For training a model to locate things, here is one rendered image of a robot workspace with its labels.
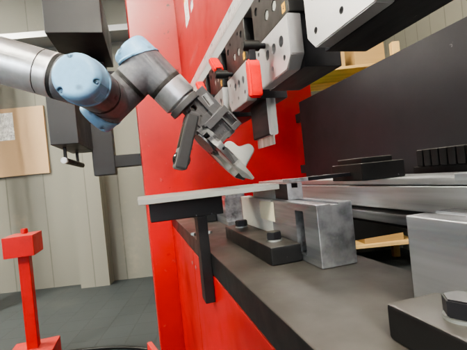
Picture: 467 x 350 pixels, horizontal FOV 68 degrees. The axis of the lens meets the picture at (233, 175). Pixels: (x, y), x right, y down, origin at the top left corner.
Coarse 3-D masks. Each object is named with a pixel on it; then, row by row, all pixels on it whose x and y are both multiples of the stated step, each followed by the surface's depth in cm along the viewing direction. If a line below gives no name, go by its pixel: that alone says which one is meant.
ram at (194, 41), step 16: (176, 0) 150; (192, 0) 116; (208, 0) 95; (224, 0) 81; (176, 16) 154; (192, 16) 119; (208, 16) 97; (240, 16) 71; (192, 32) 121; (208, 32) 99; (224, 32) 83; (192, 48) 124; (224, 48) 86; (192, 64) 127; (208, 64) 103
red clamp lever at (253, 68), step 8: (248, 40) 58; (256, 40) 58; (248, 48) 58; (256, 48) 58; (264, 48) 59; (248, 56) 59; (248, 64) 58; (256, 64) 58; (248, 72) 58; (256, 72) 58; (248, 80) 58; (256, 80) 58; (248, 88) 59; (256, 88) 58; (256, 96) 58
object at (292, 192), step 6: (282, 186) 65; (288, 186) 64; (294, 186) 65; (300, 186) 64; (276, 192) 69; (282, 192) 66; (288, 192) 64; (294, 192) 64; (300, 192) 64; (276, 198) 69; (282, 198) 66; (288, 198) 64; (294, 198) 64; (300, 198) 64
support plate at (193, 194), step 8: (248, 184) 82; (256, 184) 76; (264, 184) 72; (272, 184) 67; (176, 192) 76; (184, 192) 71; (192, 192) 66; (200, 192) 63; (208, 192) 63; (216, 192) 63; (224, 192) 63; (232, 192) 64; (240, 192) 64; (248, 192) 65; (144, 200) 60; (152, 200) 60; (160, 200) 60; (168, 200) 61; (176, 200) 61
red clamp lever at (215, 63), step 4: (208, 60) 85; (212, 60) 82; (216, 60) 83; (212, 64) 82; (216, 64) 81; (220, 64) 81; (212, 68) 82; (216, 68) 80; (220, 68) 80; (216, 72) 78; (220, 72) 78; (224, 72) 78; (228, 72) 78; (232, 72) 79; (216, 76) 78; (220, 76) 78; (224, 76) 78; (228, 76) 79
